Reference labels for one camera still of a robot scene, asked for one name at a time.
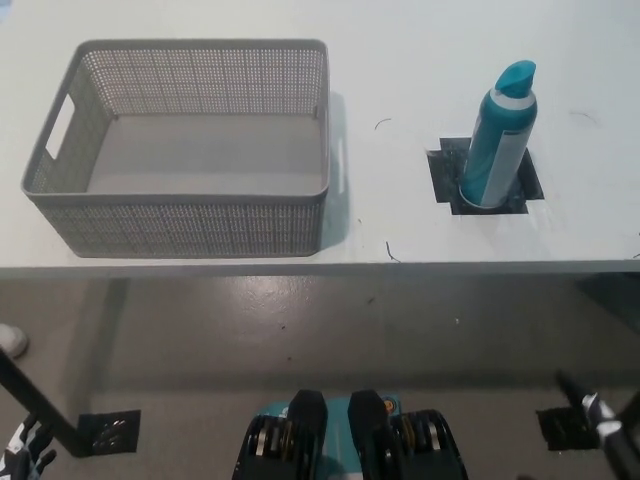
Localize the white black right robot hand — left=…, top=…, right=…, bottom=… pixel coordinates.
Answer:
left=555, top=369, right=640, bottom=480

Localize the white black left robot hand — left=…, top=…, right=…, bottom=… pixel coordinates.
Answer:
left=0, top=414, right=59, bottom=480

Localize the teal white air spray can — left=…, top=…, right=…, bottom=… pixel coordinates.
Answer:
left=458, top=59, right=540, bottom=207

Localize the white shoe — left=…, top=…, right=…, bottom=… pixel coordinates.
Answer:
left=0, top=323, right=29, bottom=359

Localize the grey perforated plastic basket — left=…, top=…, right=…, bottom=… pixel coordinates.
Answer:
left=19, top=38, right=347, bottom=259

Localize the black teal robot body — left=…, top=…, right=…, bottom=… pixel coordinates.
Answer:
left=227, top=388, right=470, bottom=480

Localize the black tape patch on table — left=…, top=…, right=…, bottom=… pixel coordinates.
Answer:
left=426, top=137, right=545, bottom=217

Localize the black metal frame leg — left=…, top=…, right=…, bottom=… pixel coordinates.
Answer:
left=0, top=348, right=84, bottom=458

